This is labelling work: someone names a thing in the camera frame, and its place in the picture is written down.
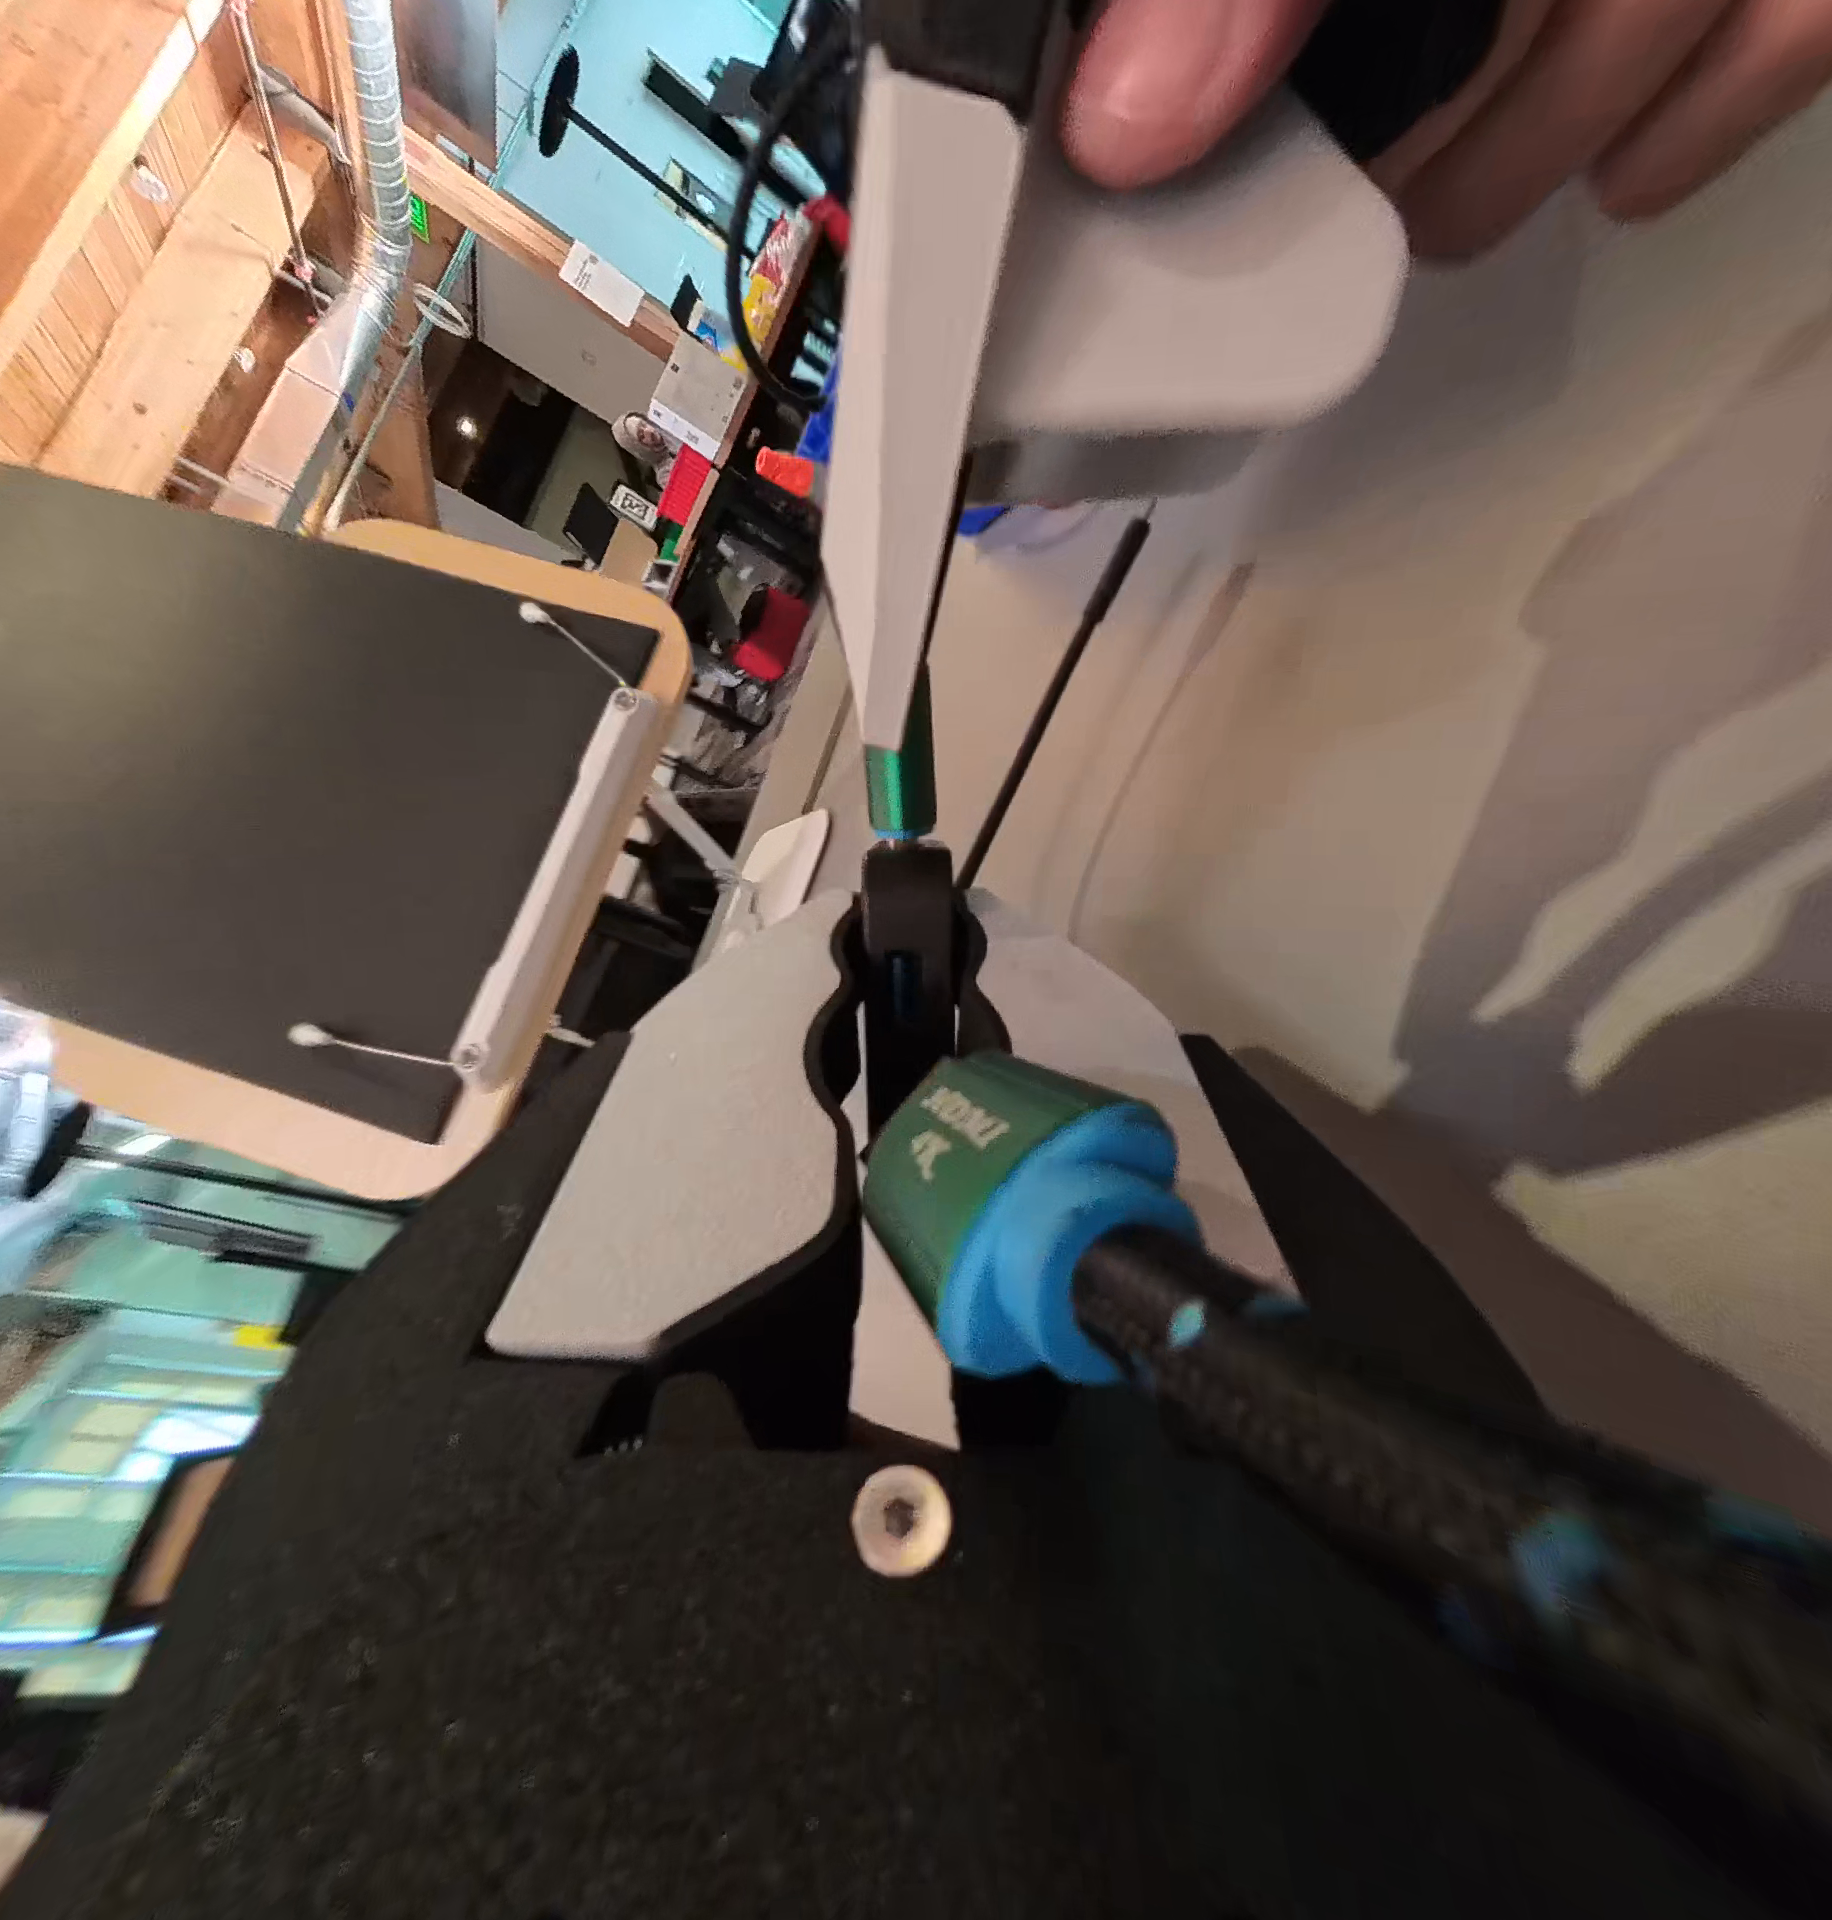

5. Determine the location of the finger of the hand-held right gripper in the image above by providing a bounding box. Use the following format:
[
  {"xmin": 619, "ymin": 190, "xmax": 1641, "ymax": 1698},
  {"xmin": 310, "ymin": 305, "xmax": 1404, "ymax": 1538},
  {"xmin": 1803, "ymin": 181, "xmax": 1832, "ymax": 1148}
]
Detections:
[
  {"xmin": 962, "ymin": 105, "xmax": 1411, "ymax": 505},
  {"xmin": 818, "ymin": 60, "xmax": 1029, "ymax": 751}
]

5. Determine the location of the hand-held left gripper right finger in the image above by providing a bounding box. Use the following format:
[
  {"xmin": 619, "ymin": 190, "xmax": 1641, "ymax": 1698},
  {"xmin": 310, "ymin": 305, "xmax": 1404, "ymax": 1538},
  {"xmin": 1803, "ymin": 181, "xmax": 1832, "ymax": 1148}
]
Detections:
[{"xmin": 959, "ymin": 915, "xmax": 1296, "ymax": 1298}]

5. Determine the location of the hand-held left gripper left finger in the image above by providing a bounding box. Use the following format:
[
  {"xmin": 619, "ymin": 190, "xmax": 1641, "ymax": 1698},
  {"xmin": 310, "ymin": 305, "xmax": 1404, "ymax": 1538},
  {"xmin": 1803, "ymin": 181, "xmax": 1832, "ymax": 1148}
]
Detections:
[{"xmin": 491, "ymin": 895, "xmax": 867, "ymax": 1419}]

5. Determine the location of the red box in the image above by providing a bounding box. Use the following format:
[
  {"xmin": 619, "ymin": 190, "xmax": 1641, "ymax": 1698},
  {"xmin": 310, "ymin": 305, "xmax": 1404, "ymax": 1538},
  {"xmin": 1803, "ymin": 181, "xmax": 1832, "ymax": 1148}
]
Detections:
[{"xmin": 730, "ymin": 584, "xmax": 812, "ymax": 678}]

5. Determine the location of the white panel stand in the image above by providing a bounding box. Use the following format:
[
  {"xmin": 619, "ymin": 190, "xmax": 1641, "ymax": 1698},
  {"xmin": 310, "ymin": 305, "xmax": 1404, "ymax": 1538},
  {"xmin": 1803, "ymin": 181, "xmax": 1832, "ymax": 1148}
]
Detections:
[{"xmin": 286, "ymin": 600, "xmax": 842, "ymax": 1088}]

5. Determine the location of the black round disc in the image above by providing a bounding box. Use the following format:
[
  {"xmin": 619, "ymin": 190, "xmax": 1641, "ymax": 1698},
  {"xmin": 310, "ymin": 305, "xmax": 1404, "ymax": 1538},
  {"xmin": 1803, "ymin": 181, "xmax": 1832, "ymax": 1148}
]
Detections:
[{"xmin": 541, "ymin": 45, "xmax": 736, "ymax": 226}]

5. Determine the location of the wooden-framed black panel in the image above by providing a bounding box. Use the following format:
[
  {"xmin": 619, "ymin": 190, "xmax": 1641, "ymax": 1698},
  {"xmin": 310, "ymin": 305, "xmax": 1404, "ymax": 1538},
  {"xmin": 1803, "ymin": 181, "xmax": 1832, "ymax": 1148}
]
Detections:
[{"xmin": 0, "ymin": 461, "xmax": 699, "ymax": 1157}]

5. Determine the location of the silver ventilation duct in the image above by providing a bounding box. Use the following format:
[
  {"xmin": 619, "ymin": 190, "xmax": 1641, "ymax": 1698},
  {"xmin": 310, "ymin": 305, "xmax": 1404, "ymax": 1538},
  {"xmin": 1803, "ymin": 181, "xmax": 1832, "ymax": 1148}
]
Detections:
[{"xmin": 271, "ymin": 0, "xmax": 451, "ymax": 535}]

